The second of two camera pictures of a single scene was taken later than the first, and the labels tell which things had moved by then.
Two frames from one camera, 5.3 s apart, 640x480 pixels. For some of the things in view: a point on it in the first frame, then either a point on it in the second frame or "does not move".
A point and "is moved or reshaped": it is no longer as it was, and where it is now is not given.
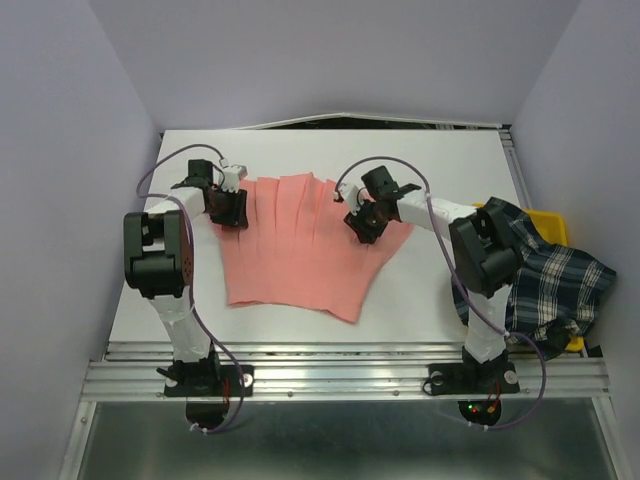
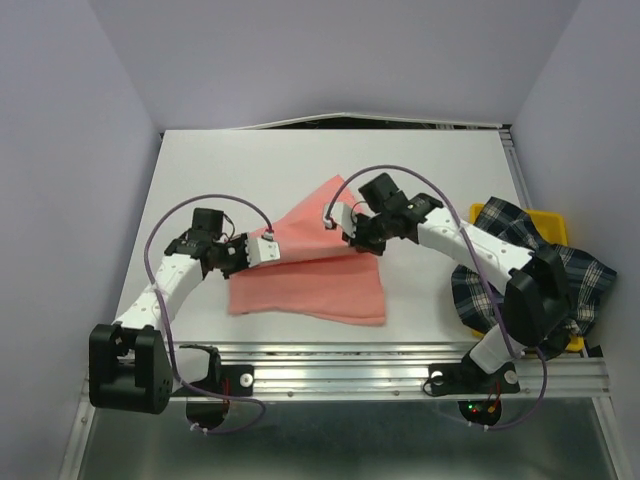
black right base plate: (462, 379) does not move
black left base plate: (224, 380) does not move
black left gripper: (237, 217) → (241, 244)
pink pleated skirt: (297, 248) is moved or reshaped
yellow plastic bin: (549, 227) does not move
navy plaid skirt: (557, 289) does not move
